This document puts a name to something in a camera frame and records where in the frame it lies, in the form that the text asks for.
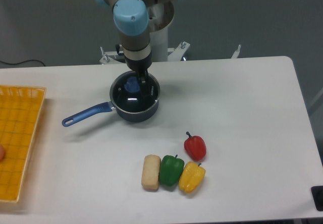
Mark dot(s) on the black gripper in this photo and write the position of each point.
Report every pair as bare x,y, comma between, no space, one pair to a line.
141,68

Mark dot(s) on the red bell pepper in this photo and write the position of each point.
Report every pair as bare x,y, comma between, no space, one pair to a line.
195,147

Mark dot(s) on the yellow bell pepper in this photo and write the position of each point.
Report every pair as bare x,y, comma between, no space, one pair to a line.
191,177

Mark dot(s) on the beige bread loaf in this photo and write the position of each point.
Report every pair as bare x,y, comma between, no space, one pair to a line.
150,172

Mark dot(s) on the dark blue saucepan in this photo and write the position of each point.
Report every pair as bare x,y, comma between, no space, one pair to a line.
105,107

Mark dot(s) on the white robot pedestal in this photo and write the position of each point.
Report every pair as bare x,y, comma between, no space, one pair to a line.
160,18

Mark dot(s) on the glass lid blue knob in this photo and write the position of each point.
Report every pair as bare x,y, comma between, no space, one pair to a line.
128,97

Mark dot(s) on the black object table corner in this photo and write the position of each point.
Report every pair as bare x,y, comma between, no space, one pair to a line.
317,194

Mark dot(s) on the yellow woven basket tray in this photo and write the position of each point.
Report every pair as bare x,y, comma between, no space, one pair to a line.
20,111

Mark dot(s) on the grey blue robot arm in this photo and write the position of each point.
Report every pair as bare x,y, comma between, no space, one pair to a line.
131,20

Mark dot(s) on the green bell pepper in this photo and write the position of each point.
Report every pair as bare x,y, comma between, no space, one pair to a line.
171,168

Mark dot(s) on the white metal base frame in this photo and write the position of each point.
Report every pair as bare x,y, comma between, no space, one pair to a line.
174,54

